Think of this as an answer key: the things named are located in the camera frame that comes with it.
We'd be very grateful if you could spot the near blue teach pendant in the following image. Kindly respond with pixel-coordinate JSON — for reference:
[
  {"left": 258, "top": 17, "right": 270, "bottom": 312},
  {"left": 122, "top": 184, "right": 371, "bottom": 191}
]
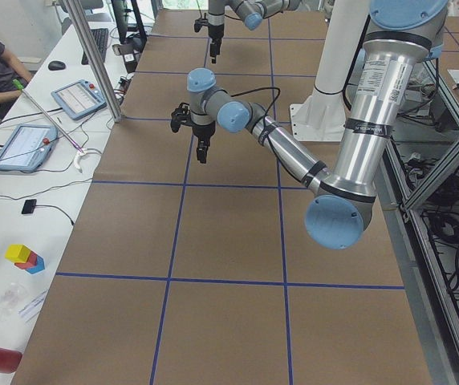
[{"left": 0, "top": 124, "right": 58, "bottom": 172}]

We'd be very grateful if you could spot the black keyboard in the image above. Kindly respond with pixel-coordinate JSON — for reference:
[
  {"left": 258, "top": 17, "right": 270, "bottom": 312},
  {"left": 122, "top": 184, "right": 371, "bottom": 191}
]
[{"left": 90, "top": 28, "right": 109, "bottom": 63}]

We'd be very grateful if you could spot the blue teach pendant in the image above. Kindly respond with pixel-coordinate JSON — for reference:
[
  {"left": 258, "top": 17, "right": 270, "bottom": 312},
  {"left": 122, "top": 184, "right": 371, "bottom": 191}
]
[
  {"left": 51, "top": 79, "right": 106, "bottom": 120},
  {"left": 0, "top": 124, "right": 58, "bottom": 172}
]

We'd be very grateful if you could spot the blue block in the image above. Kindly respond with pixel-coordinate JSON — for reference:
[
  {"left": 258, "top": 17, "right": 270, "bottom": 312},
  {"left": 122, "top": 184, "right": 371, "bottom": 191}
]
[{"left": 25, "top": 256, "right": 45, "bottom": 274}]

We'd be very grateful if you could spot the small black puck device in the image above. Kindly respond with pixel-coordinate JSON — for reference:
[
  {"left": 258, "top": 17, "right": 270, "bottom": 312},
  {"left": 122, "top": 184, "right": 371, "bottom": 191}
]
[{"left": 21, "top": 199, "right": 37, "bottom": 215}]

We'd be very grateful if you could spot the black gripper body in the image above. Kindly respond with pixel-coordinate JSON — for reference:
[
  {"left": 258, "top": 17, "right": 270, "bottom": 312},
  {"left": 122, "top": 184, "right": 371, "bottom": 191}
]
[
  {"left": 208, "top": 24, "right": 224, "bottom": 51},
  {"left": 193, "top": 123, "right": 216, "bottom": 151}
]

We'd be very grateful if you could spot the far blue teach pendant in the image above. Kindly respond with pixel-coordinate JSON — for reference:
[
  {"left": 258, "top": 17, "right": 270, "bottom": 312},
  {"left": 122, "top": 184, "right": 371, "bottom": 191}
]
[{"left": 51, "top": 79, "right": 106, "bottom": 120}]

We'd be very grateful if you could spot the red block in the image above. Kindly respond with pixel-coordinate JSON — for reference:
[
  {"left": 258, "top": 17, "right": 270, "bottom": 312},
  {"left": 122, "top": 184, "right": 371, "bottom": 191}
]
[{"left": 14, "top": 252, "right": 38, "bottom": 270}]

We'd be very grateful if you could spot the aluminium frame post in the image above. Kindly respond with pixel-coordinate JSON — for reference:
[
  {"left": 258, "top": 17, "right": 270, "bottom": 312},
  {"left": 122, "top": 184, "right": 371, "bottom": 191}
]
[{"left": 63, "top": 0, "right": 122, "bottom": 123}]

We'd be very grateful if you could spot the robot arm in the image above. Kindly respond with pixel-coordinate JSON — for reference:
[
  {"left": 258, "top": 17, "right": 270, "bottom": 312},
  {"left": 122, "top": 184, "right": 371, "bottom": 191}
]
[
  {"left": 194, "top": 0, "right": 301, "bottom": 63},
  {"left": 171, "top": 1, "right": 447, "bottom": 249}
]

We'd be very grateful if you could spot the black computer mouse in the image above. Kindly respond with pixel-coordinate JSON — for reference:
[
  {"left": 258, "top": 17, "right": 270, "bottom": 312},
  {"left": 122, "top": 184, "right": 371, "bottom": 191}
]
[{"left": 47, "top": 60, "right": 67, "bottom": 71}]

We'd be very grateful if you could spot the black camera cable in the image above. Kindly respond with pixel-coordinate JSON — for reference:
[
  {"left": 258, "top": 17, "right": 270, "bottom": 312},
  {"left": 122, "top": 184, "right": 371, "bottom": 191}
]
[{"left": 227, "top": 87, "right": 282, "bottom": 125}]

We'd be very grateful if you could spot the yellow block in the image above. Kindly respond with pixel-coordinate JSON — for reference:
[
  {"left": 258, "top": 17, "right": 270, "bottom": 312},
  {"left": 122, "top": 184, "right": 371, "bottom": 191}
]
[{"left": 5, "top": 244, "right": 31, "bottom": 263}]

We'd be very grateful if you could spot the long grabber stick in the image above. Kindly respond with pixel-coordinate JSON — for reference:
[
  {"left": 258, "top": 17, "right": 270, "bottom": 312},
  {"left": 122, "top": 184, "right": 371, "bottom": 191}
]
[{"left": 12, "top": 79, "right": 102, "bottom": 173}]

